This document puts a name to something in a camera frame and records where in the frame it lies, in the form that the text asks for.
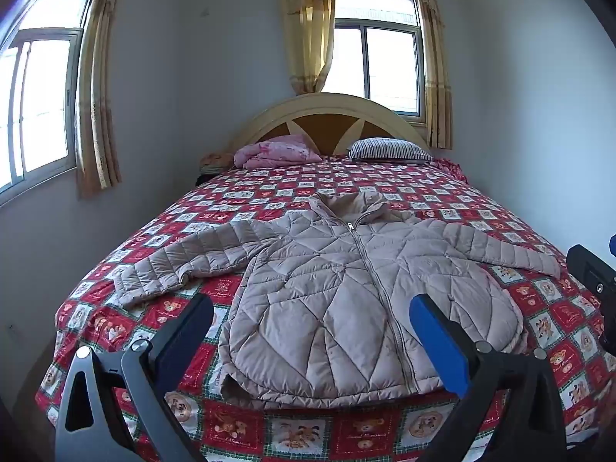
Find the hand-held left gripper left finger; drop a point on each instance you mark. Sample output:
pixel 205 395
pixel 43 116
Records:
pixel 185 346

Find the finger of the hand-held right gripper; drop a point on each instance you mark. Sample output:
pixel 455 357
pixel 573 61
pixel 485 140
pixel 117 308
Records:
pixel 587 267
pixel 612 243

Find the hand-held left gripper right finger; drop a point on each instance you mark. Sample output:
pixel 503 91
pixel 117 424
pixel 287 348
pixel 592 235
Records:
pixel 440 346

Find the beige quilted puffer jacket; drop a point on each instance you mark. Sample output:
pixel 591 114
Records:
pixel 327 298

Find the pile of clothes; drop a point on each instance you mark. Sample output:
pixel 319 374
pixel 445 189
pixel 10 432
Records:
pixel 216 160

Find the dark nightstand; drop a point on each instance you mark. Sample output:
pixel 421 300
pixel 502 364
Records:
pixel 204 179

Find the bed with red patchwork sheet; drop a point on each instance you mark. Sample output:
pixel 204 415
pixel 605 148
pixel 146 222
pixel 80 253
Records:
pixel 269 187

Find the striped pillow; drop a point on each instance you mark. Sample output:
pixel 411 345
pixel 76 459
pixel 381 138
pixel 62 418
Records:
pixel 390 149

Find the pink crumpled blanket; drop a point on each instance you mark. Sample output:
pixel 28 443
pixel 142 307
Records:
pixel 274 151

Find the narrow yellow curtain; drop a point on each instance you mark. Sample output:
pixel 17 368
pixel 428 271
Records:
pixel 435 82

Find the long yellow side window curtain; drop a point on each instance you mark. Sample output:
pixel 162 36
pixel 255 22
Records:
pixel 96 106

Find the cream wooden headboard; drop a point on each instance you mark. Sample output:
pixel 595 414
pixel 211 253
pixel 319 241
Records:
pixel 327 106

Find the window behind headboard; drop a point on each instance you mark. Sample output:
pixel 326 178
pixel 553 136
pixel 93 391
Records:
pixel 390 67

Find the large side window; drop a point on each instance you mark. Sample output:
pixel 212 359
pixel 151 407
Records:
pixel 43 96

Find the yellow curtain with valance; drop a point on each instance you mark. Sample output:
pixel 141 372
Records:
pixel 303 33

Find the white wall outlet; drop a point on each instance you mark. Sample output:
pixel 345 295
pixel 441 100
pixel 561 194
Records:
pixel 12 332

